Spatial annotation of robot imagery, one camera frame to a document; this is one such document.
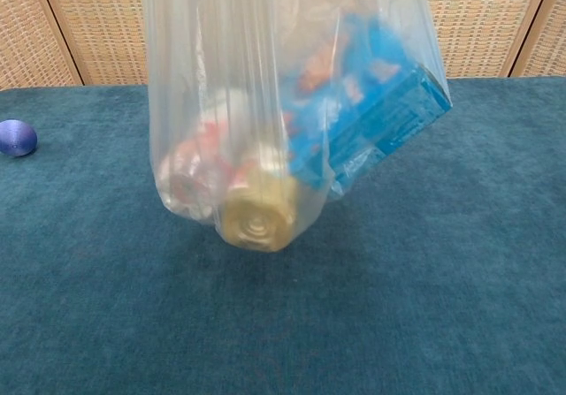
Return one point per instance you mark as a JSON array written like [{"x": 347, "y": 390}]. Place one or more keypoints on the transparent plastic carrier bag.
[{"x": 221, "y": 59}]

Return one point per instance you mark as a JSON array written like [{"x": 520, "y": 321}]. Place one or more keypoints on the blue-purple egg-shaped ball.
[{"x": 17, "y": 138}]

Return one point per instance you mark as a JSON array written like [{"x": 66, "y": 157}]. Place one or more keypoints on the red and white snack pack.
[{"x": 190, "y": 174}]

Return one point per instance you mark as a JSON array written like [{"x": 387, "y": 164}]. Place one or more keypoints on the blue cookie box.
[{"x": 389, "y": 121}]

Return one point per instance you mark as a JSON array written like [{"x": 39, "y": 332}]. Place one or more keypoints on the yellow bottle with colourful label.
[{"x": 256, "y": 218}]

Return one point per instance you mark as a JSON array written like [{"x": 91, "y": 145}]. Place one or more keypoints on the teal velvet table cloth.
[{"x": 132, "y": 302}]

